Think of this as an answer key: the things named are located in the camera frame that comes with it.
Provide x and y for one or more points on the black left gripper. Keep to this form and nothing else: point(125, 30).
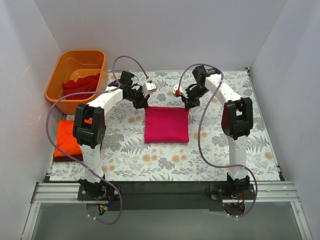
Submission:
point(140, 100)

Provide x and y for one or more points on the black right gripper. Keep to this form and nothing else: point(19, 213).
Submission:
point(190, 100)

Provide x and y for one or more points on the magenta t shirt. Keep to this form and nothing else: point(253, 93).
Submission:
point(166, 125)

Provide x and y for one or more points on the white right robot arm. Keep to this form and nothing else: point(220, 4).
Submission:
point(236, 121)

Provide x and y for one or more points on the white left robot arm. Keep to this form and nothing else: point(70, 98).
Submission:
point(89, 128)

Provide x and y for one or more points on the floral patterned table mat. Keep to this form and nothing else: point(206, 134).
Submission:
point(126, 156)

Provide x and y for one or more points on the red t shirt in bin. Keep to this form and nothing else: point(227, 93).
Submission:
point(85, 84)

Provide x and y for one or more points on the orange plastic bin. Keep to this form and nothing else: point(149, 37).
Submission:
point(72, 65)

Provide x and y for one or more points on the folded dark red t shirt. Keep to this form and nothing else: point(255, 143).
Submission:
point(67, 158)

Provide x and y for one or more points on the folded orange t shirt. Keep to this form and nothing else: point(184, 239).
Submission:
point(65, 139)

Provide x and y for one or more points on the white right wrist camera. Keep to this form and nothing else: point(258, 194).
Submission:
point(179, 91)

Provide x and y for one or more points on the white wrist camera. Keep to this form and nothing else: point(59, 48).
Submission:
point(179, 91)
point(148, 88)

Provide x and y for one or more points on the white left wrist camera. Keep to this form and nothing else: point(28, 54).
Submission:
point(148, 88)

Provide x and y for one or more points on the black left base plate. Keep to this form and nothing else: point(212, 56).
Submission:
point(97, 192)

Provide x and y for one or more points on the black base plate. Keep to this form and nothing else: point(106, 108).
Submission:
point(97, 192)
point(220, 190)

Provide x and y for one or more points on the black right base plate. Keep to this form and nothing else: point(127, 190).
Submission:
point(220, 190)

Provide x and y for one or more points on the aluminium frame rail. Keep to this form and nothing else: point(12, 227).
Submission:
point(67, 192)

